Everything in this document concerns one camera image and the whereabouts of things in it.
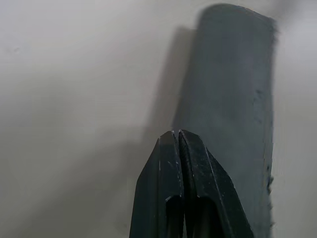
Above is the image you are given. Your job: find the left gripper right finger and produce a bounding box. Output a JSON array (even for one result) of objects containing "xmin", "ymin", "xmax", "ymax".
[{"xmin": 178, "ymin": 129, "xmax": 255, "ymax": 238}]

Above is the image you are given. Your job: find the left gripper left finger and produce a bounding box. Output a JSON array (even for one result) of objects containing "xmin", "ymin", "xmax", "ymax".
[{"xmin": 128, "ymin": 130, "xmax": 185, "ymax": 238}]

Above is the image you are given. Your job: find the grey open tray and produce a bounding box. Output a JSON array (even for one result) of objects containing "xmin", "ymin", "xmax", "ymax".
[{"xmin": 171, "ymin": 2, "xmax": 279, "ymax": 238}]

